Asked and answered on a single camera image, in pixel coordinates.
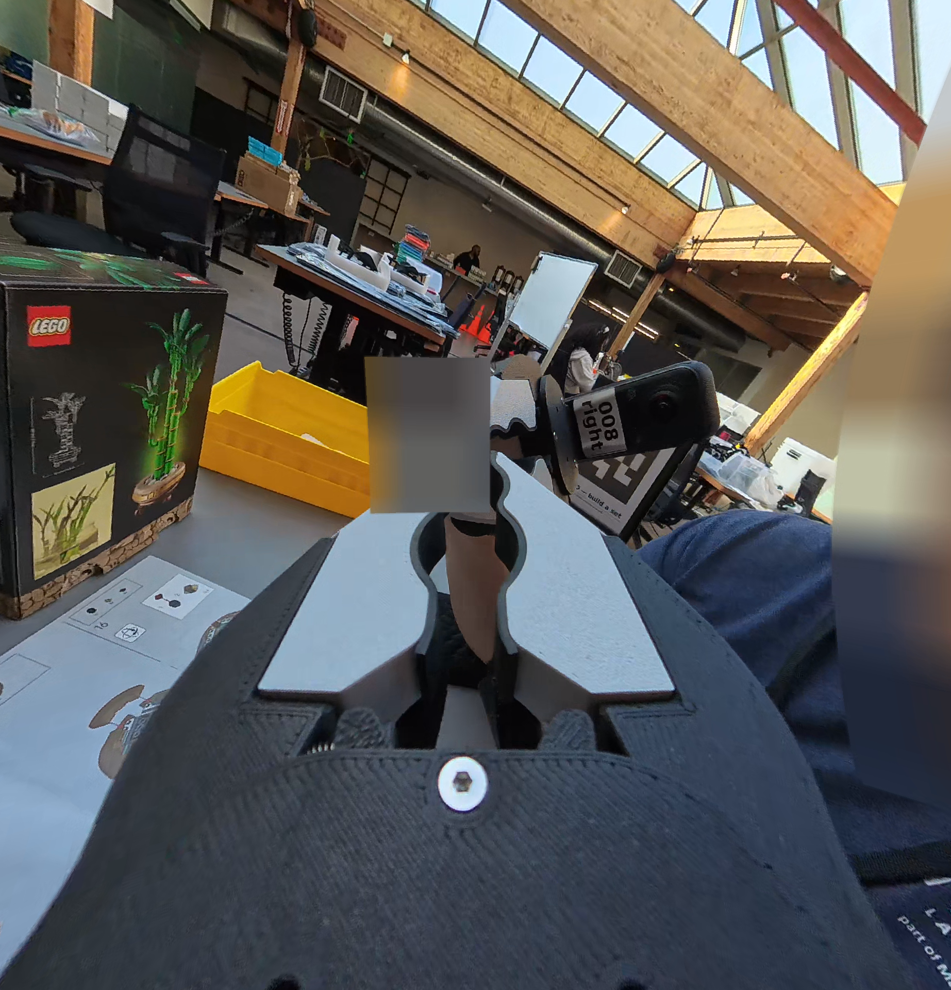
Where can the cluttered wooden desk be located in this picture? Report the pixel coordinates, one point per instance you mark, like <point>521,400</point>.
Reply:
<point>351,302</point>

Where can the orange traffic cone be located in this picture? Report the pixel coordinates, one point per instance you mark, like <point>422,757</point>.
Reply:
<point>470,321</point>
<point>487,331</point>

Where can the black hanging speaker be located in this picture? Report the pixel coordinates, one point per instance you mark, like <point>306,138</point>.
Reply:
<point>309,27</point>

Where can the white foam block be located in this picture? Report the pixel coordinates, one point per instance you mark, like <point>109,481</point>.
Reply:
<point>359,259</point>

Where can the building instruction booklet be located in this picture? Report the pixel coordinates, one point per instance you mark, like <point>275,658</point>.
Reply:
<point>58,696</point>

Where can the black toy set box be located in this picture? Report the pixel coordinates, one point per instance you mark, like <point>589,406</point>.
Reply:
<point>96,433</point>

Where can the white whiteboard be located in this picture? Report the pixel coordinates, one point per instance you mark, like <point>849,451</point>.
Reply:
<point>552,302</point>

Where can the black chair armrest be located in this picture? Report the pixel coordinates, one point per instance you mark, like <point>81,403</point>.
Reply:
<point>456,650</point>

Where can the person's right forearm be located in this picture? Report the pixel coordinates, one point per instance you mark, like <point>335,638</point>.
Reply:
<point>475,588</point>

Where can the cluttered work table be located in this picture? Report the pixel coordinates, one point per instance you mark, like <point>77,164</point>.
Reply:
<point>753,472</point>

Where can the black framed marker sign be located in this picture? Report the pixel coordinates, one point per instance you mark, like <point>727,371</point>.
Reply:
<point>637,487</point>

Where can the stack of pale boxes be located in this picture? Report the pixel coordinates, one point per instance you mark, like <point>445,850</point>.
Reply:
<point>81,108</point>

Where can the yellow plastic bin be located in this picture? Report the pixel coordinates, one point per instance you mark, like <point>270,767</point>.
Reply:
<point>290,462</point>
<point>290,402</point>
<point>290,483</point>

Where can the cardboard box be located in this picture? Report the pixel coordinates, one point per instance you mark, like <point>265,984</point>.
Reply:
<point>266,185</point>

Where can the white air vent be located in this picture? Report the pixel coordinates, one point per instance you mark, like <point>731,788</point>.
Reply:
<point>344,94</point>
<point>624,268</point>

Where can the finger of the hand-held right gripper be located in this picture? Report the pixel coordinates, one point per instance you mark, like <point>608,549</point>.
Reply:
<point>514,402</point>

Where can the black mesh office chair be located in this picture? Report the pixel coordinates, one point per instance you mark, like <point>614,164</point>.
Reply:
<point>162,185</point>

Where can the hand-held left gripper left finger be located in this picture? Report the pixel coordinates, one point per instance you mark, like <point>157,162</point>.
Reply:
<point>344,611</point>

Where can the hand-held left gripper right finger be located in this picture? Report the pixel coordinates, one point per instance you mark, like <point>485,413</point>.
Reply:
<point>583,611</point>

